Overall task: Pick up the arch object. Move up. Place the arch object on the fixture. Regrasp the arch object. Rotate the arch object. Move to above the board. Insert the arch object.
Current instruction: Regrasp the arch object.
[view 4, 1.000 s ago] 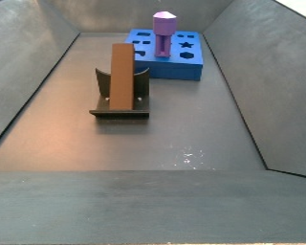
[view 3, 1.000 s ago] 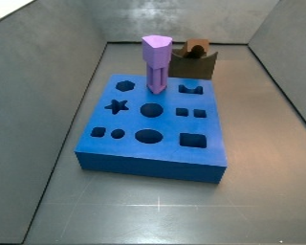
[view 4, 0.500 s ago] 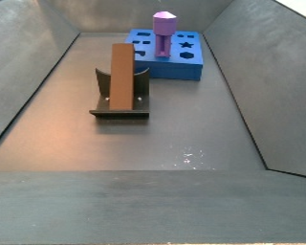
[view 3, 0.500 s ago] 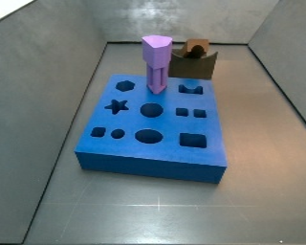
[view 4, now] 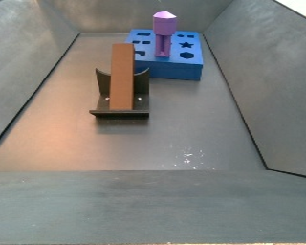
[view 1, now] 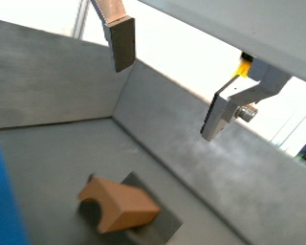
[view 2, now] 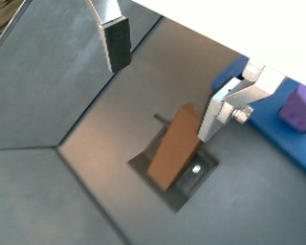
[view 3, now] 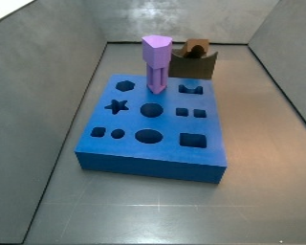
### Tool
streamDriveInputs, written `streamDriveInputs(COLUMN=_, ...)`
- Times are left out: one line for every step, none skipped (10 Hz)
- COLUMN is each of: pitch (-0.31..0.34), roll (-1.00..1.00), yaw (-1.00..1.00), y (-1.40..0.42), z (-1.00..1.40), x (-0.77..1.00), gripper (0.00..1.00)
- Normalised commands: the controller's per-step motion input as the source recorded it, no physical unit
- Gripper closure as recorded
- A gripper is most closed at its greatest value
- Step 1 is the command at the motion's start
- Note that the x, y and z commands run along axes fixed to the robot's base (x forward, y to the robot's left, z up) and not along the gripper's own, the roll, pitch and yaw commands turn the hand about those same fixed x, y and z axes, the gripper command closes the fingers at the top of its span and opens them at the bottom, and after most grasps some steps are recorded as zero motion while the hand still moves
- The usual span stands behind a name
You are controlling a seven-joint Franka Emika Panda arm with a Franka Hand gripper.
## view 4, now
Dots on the brown arch block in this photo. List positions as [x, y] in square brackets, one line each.
[121, 89]

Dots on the purple pentagon peg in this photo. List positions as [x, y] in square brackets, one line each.
[164, 28]

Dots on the dark grey curved fixture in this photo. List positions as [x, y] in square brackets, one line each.
[140, 110]

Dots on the blue foam shape-sorter block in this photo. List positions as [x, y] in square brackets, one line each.
[185, 62]

